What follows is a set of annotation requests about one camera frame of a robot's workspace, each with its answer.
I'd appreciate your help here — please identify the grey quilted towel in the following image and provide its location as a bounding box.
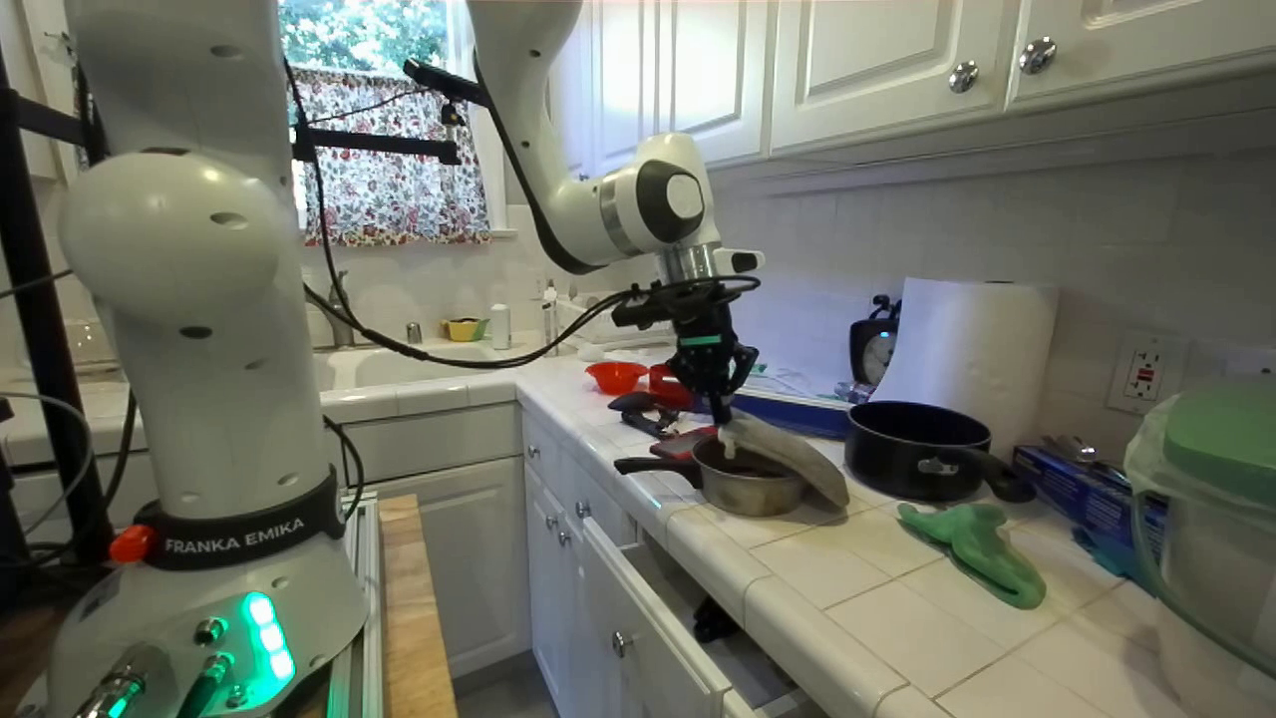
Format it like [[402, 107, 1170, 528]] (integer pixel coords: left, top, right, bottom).
[[719, 411, 852, 520]]

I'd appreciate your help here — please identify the chrome faucet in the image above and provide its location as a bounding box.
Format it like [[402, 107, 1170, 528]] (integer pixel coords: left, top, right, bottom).
[[317, 270, 358, 351]]

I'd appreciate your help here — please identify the white paper towel roll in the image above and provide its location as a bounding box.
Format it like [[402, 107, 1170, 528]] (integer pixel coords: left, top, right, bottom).
[[871, 276, 1064, 458]]

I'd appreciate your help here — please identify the red bowl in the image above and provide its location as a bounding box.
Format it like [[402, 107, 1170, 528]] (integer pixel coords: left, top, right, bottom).
[[582, 353, 653, 397]]

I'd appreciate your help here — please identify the blue plate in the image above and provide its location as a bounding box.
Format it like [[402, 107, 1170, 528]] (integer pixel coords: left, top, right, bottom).
[[1014, 435, 1163, 591]]

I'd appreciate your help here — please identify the clear container green lid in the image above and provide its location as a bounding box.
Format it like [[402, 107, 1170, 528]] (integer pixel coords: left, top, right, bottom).
[[1122, 380, 1276, 684]]

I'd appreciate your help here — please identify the green cloth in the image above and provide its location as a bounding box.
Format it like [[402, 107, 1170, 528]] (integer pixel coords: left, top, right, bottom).
[[899, 500, 1053, 615]]

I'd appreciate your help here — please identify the black camera on mount arm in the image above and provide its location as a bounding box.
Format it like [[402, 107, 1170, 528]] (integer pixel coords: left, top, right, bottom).
[[290, 56, 491, 171]]

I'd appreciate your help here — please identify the wooden board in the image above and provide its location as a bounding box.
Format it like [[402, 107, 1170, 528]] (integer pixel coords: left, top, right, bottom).
[[375, 489, 460, 718]]

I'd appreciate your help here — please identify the floral curtain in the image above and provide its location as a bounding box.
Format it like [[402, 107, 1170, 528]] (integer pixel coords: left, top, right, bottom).
[[282, 64, 496, 255]]

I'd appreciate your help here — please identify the window with greenery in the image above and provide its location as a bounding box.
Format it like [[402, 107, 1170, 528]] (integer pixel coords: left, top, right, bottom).
[[281, 0, 480, 78]]

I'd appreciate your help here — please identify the white and blue wrap box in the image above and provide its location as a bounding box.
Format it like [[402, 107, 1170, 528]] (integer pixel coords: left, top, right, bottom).
[[727, 388, 859, 441]]

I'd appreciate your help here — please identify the white wall outlet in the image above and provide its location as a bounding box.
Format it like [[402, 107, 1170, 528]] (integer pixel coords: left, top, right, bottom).
[[1105, 332, 1194, 417]]

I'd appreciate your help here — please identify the white sink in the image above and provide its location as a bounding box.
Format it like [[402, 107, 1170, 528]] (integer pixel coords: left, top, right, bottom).
[[317, 339, 513, 396]]

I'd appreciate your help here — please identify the white sink cabinet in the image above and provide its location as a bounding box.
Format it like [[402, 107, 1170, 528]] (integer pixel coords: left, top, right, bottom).
[[323, 397, 532, 684]]

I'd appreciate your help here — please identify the white counter base cabinet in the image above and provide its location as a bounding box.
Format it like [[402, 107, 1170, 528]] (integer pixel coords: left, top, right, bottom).
[[513, 403, 630, 718]]

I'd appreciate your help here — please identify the small silver pot black handle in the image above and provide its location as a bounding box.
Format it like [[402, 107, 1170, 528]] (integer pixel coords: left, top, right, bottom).
[[609, 435, 818, 524]]

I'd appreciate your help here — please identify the open white drawer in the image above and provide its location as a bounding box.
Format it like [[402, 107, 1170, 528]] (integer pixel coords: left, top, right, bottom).
[[570, 509, 812, 718]]

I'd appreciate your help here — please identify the white upper cabinet door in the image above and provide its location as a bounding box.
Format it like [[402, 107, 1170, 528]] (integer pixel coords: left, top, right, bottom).
[[1006, 0, 1276, 117], [770, 0, 1026, 154], [646, 0, 776, 171]]

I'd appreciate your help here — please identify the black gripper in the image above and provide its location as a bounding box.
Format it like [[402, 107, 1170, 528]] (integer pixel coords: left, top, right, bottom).
[[666, 300, 766, 429]]

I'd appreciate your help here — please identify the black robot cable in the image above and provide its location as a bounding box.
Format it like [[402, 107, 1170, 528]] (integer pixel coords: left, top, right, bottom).
[[281, 56, 642, 373]]

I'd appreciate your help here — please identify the black tripod pole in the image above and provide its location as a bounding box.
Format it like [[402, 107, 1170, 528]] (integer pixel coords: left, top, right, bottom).
[[0, 56, 119, 578]]

